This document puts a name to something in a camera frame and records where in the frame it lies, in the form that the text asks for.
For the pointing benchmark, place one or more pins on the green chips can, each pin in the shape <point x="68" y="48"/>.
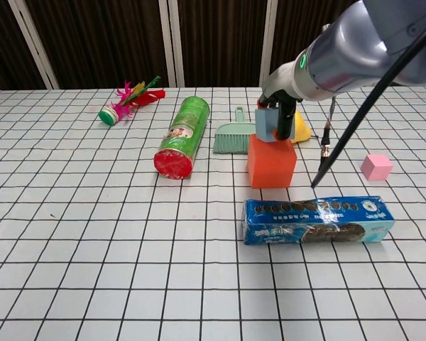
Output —
<point x="184" y="135"/>

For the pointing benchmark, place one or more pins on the small pink foam cube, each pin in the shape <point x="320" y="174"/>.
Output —
<point x="376" y="168"/>

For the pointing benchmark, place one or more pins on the white metal frame post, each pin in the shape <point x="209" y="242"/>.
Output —
<point x="32" y="39"/>
<point x="270" y="32"/>
<point x="170" y="42"/>

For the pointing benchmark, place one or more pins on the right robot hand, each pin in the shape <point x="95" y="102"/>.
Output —
<point x="285" y="83"/>

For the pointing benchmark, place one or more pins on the colourful feather shuttlecock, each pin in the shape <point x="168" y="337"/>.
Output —
<point x="108" y="115"/>

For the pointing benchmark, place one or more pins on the orange foam cube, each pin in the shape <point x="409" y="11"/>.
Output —
<point x="270" y="167"/>

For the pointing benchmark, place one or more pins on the blue cookie box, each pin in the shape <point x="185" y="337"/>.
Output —
<point x="305" y="220"/>

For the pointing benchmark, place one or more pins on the light blue foam cube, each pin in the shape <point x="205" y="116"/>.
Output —
<point x="264" y="124"/>

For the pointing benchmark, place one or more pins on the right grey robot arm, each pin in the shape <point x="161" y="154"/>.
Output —
<point x="358" y="46"/>

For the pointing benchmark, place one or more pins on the green mini hand broom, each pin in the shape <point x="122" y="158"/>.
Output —
<point x="230" y="140"/>

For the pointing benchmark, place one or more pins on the yellow plastic fruit toy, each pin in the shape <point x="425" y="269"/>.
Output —
<point x="302" y="131"/>

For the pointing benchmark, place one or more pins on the white black grid tablecloth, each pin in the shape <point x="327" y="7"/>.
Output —
<point x="92" y="248"/>

